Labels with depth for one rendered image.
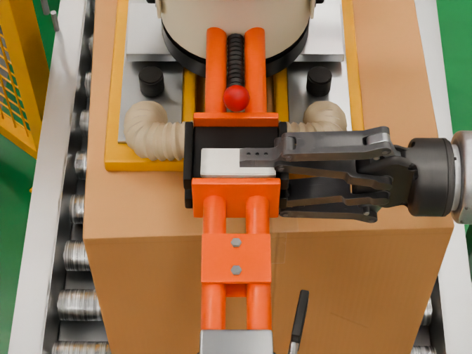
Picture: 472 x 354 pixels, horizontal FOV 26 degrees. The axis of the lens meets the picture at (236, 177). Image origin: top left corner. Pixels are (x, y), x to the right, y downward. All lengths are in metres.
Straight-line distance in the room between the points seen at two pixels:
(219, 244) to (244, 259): 0.03
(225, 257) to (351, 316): 0.41
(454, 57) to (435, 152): 1.72
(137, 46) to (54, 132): 0.60
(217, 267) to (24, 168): 1.59
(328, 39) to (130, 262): 0.34
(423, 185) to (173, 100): 0.34
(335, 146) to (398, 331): 0.46
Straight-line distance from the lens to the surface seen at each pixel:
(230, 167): 0.95
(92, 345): 1.61
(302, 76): 1.19
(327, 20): 1.22
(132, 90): 1.18
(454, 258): 1.65
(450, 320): 1.59
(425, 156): 0.96
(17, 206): 2.41
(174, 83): 1.18
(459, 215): 0.97
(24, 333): 1.58
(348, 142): 0.93
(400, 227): 1.11
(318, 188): 0.99
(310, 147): 0.93
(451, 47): 2.70
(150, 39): 1.19
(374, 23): 1.28
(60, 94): 1.81
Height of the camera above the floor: 2.00
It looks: 57 degrees down
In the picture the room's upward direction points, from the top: straight up
